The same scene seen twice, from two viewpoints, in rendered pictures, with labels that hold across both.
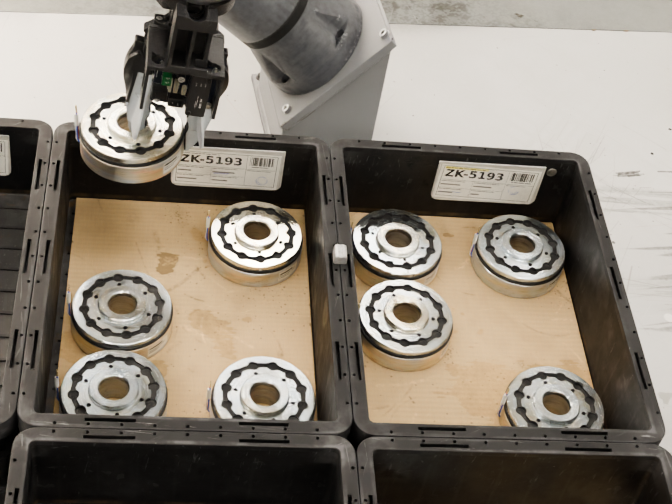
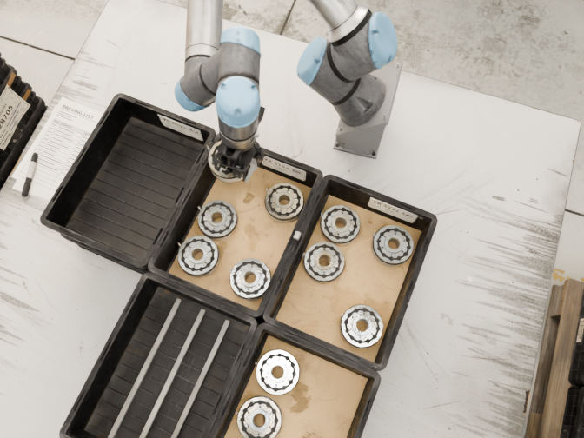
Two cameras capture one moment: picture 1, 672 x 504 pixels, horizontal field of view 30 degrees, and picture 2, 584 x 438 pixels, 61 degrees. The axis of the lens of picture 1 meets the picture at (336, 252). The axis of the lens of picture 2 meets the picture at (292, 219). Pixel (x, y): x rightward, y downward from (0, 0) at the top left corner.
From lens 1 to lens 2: 0.67 m
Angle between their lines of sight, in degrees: 31
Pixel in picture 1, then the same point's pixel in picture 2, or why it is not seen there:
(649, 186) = (504, 208)
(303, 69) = (347, 118)
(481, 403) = (338, 308)
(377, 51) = (379, 123)
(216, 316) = (255, 229)
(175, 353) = (232, 241)
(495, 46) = (474, 105)
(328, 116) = (357, 137)
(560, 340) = (388, 291)
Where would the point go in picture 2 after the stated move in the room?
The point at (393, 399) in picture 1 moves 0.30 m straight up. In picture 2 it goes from (304, 292) to (307, 266)
